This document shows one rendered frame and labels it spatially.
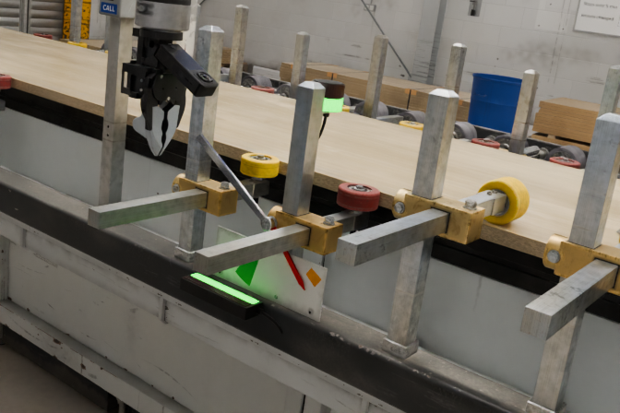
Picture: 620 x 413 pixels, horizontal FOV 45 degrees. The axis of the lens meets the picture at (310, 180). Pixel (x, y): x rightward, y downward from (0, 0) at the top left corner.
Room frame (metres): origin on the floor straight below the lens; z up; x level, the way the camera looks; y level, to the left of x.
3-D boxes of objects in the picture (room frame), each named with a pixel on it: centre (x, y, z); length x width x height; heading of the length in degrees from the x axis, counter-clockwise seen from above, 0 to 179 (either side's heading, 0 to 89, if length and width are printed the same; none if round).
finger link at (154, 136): (1.25, 0.29, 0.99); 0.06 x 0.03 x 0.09; 56
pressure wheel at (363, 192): (1.38, -0.10, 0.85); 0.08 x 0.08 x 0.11
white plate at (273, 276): (1.29, 0.06, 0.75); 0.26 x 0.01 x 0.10; 54
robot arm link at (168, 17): (1.26, 0.28, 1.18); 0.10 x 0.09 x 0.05; 146
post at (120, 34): (1.59, 0.43, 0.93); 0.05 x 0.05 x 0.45; 54
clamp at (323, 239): (1.28, 0.00, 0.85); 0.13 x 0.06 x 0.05; 54
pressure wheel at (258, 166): (1.52, 0.11, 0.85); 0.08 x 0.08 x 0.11
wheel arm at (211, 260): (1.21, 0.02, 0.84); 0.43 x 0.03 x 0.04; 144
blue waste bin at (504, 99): (6.88, -1.62, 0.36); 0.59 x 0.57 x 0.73; 146
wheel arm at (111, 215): (1.36, 0.22, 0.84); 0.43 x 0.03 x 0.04; 144
